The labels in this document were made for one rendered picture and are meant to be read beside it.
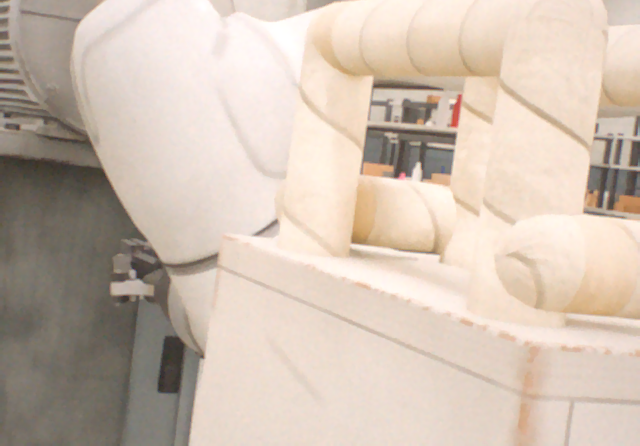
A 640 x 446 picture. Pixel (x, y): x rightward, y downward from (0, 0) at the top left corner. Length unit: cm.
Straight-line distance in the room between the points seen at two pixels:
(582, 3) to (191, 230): 43
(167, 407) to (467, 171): 115
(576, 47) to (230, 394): 25
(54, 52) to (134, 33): 65
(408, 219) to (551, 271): 19
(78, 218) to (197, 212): 81
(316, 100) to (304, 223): 5
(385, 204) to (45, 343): 106
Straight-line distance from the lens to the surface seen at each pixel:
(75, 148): 151
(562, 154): 41
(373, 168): 1163
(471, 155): 60
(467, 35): 45
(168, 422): 172
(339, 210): 56
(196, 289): 82
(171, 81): 78
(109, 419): 165
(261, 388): 55
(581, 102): 41
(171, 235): 81
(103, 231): 161
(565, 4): 41
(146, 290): 102
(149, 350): 168
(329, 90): 56
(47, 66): 142
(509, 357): 38
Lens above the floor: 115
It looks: 3 degrees down
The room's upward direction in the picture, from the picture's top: 8 degrees clockwise
